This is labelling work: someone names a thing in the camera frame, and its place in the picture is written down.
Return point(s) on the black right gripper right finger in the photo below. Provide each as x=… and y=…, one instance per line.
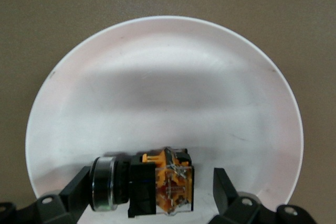
x=223, y=190

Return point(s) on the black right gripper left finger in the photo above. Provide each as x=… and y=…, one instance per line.
x=76, y=190

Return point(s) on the orange push button switch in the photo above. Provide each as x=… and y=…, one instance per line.
x=168, y=182

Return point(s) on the pink round plate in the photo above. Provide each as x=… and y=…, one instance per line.
x=162, y=90

